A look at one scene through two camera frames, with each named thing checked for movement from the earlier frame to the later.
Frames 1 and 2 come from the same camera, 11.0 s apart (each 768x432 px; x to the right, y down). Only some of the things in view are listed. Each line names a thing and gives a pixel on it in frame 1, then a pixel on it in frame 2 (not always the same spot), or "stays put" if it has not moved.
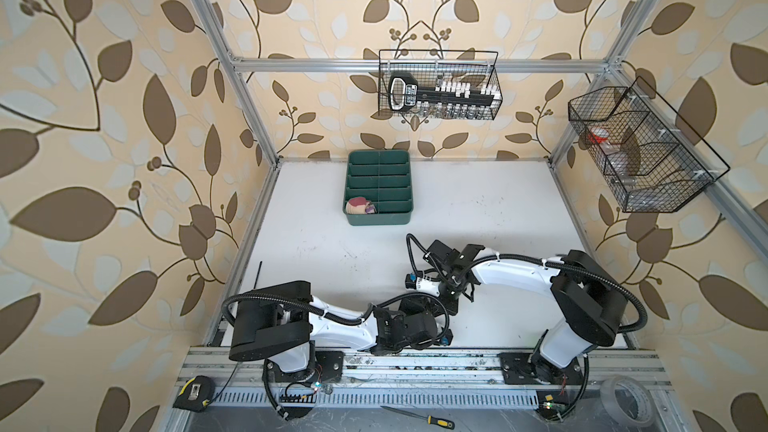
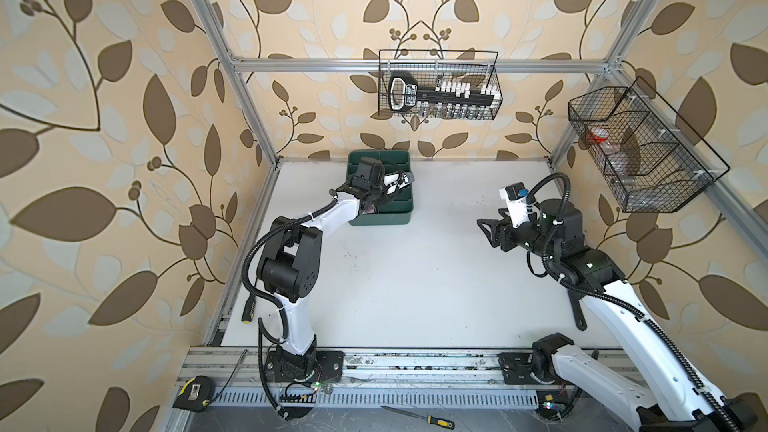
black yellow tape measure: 196,393 stays put
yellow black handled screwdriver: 433,420 stays put
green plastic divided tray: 383,177 stays put
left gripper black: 424,324 to 384,186
